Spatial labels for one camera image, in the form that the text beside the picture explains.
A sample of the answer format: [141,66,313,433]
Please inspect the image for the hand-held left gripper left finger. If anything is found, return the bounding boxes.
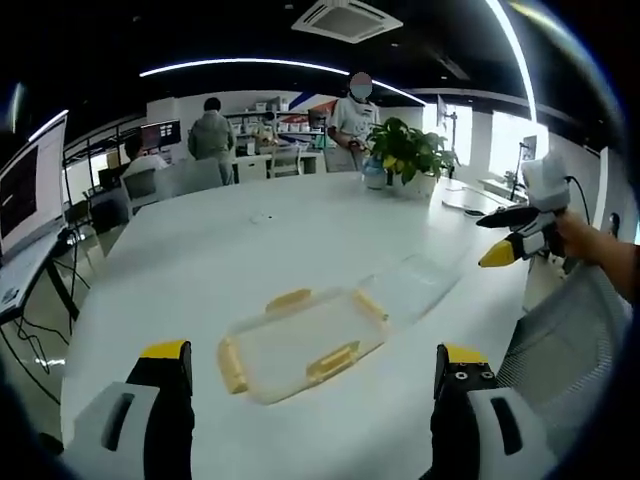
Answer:
[63,339,197,480]

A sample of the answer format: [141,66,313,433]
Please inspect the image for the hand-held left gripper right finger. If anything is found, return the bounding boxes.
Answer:
[424,342,558,480]

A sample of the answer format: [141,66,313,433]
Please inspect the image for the clear plastic container box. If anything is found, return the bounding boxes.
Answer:
[355,253,464,329]

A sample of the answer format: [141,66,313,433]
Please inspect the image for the clear lid with yellow buckles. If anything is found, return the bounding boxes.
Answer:
[216,286,392,407]

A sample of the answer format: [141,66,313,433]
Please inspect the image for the person's right hand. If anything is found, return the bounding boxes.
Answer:
[553,210,610,267]

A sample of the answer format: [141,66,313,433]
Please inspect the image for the white window desk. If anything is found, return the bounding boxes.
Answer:
[441,178,527,217]

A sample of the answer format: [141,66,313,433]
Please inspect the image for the grey mesh office chair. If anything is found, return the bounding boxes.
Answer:
[498,262,634,454]

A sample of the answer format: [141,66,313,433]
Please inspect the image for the green potted plant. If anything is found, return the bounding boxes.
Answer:
[366,116,460,202]

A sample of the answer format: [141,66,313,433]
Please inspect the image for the curved ceiling light strip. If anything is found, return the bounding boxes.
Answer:
[487,0,540,124]
[138,57,427,106]

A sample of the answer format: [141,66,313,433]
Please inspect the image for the white side desk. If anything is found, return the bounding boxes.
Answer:
[0,232,84,329]

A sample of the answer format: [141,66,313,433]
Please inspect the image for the white storage shelf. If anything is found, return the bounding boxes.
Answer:
[223,105,332,154]

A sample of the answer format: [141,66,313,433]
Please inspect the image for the large computer monitor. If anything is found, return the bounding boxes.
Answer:
[0,110,70,257]

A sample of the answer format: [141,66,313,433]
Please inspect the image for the ceiling air conditioner unit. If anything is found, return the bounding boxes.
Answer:
[290,0,404,45]

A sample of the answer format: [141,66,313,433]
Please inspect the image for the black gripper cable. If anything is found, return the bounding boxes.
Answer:
[563,175,595,227]

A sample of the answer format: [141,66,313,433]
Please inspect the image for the black floor cables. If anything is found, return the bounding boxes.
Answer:
[0,227,94,406]

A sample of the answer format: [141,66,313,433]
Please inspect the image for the dark wall screen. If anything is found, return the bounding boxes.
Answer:
[140,119,182,151]

